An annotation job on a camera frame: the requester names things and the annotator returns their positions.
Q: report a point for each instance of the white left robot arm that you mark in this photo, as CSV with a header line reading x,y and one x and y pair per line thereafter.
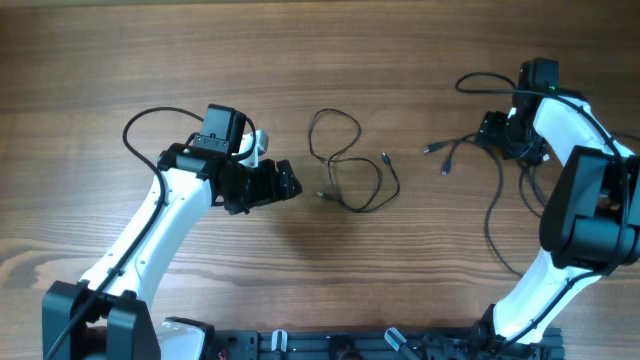
x,y
106,314

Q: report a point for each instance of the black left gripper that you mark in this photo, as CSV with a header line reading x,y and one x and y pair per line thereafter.
x,y
269,192

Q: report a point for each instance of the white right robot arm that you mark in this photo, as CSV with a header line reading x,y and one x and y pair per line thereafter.
x,y
590,223

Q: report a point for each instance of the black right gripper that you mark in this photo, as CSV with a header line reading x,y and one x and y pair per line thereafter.
x,y
488,132

